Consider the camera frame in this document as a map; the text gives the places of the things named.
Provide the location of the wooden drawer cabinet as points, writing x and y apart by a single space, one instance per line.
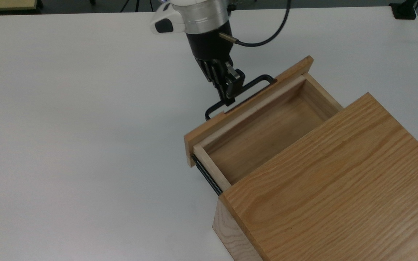
339 181

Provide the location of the black table clamp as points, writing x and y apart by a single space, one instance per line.
404 11

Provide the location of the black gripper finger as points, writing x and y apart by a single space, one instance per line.
225 96
237 79

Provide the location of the black metal drawer slide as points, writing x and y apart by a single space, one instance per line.
206 175

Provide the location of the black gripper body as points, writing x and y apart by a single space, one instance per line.
210 47

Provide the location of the light wooden table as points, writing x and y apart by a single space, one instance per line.
6 4

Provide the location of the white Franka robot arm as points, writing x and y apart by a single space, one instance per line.
201 14

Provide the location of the black tripod legs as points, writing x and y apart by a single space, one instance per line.
136 4

